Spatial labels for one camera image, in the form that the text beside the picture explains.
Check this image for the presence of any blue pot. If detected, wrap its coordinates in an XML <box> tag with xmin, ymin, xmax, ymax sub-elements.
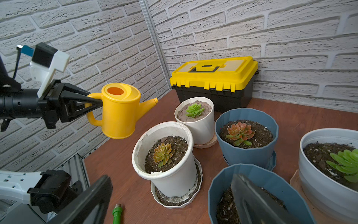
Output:
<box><xmin>215</xmin><ymin>108</ymin><xmax>279</xmax><ymax>171</ymax></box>
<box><xmin>208</xmin><ymin>164</ymin><xmax>316</xmax><ymax>224</ymax></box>

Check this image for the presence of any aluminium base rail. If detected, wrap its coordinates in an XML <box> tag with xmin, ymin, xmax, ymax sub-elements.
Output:
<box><xmin>56</xmin><ymin>154</ymin><xmax>90</xmax><ymax>195</ymax></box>

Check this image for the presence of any large white round pot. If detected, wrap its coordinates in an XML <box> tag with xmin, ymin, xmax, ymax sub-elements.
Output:
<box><xmin>132</xmin><ymin>121</ymin><xmax>203</xmax><ymax>209</ymax></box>

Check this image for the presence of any blue pot front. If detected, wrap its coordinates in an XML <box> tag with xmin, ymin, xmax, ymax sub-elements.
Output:
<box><xmin>208</xmin><ymin>164</ymin><xmax>316</xmax><ymax>224</ymax></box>

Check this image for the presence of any yellow black plastic toolbox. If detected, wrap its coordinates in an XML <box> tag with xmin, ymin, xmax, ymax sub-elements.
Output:
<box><xmin>170</xmin><ymin>57</ymin><xmax>259</xmax><ymax>113</ymax></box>

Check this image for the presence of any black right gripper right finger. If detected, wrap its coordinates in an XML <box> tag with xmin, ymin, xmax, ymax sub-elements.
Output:
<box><xmin>231</xmin><ymin>174</ymin><xmax>299</xmax><ymax>224</ymax></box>

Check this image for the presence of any yellow plastic watering can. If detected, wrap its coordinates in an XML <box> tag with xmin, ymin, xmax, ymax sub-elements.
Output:
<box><xmin>86</xmin><ymin>83</ymin><xmax>158</xmax><ymax>139</ymax></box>

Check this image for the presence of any blue pot back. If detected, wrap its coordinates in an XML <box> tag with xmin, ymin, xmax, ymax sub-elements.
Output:
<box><xmin>215</xmin><ymin>108</ymin><xmax>279</xmax><ymax>171</ymax></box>

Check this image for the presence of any small white faceted pot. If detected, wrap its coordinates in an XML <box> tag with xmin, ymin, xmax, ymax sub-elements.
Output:
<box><xmin>174</xmin><ymin>97</ymin><xmax>217</xmax><ymax>149</ymax></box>

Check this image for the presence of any green spray nozzle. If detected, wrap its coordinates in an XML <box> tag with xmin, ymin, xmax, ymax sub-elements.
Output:
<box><xmin>112</xmin><ymin>204</ymin><xmax>123</xmax><ymax>224</ymax></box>

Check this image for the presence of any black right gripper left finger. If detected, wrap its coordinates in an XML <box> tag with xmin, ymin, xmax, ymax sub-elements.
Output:
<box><xmin>49</xmin><ymin>175</ymin><xmax>113</xmax><ymax>224</ymax></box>

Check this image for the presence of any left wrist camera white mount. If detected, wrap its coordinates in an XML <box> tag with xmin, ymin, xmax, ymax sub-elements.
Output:
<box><xmin>17</xmin><ymin>43</ymin><xmax>70</xmax><ymax>98</ymax></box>

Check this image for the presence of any aluminium frame corner post left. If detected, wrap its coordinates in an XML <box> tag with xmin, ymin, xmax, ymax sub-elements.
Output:
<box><xmin>139</xmin><ymin>0</ymin><xmax>172</xmax><ymax>90</ymax></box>

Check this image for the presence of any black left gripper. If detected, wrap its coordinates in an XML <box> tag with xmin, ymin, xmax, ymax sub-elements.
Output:
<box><xmin>37</xmin><ymin>79</ymin><xmax>103</xmax><ymax>129</ymax></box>

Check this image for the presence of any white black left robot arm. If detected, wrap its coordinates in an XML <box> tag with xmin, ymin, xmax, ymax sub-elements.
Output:
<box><xmin>1</xmin><ymin>55</ymin><xmax>108</xmax><ymax>224</ymax></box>

